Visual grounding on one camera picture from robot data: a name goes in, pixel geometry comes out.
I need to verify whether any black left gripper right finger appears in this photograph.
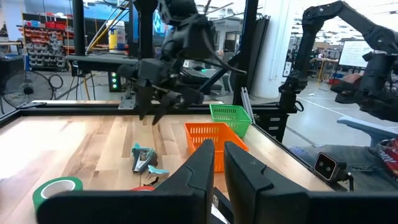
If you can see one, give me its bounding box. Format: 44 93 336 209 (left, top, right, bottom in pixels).
223 141 398 224

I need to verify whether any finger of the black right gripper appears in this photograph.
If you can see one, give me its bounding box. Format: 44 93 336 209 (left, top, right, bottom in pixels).
151 92 183 126
138 86 154 121

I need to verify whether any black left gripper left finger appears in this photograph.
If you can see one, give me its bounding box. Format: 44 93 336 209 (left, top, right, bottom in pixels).
36 139 216 224

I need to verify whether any light blue staple remover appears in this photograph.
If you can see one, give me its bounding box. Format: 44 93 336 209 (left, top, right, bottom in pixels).
144 164 170 187

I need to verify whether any red tape roll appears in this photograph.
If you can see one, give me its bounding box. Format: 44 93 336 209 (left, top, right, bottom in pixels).
130 185 156 192

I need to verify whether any white tape roll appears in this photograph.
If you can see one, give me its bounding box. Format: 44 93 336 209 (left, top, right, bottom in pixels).
32 176 84 213

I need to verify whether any black box with green lights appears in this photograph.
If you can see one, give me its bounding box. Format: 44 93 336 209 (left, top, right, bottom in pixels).
108 71 123 93

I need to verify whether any orange plastic basket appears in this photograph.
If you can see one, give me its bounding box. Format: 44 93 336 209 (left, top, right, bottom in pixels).
183 122 249 173

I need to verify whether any green plastic basket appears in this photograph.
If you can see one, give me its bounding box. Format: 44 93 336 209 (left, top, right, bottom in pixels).
209 103 253 138

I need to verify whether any black drawer unit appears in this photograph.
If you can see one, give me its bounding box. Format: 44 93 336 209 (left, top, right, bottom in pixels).
253 111 290 144

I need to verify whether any shelf of parts bins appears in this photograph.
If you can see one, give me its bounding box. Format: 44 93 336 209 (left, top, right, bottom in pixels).
22 25 68 71

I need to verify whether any black floor fan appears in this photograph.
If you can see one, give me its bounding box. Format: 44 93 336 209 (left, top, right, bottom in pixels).
1 70 65 108

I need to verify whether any red snack bag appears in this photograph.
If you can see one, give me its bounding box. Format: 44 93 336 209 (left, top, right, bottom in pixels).
377 138 398 182

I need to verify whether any white presentation screen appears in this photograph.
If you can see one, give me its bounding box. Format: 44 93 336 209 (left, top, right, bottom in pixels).
338 39 374 69

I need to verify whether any black aluminium table frame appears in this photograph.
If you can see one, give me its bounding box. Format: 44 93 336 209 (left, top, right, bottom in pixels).
0 0 299 128

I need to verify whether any small black table camera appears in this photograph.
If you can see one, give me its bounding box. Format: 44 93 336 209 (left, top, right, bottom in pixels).
313 152 355 191

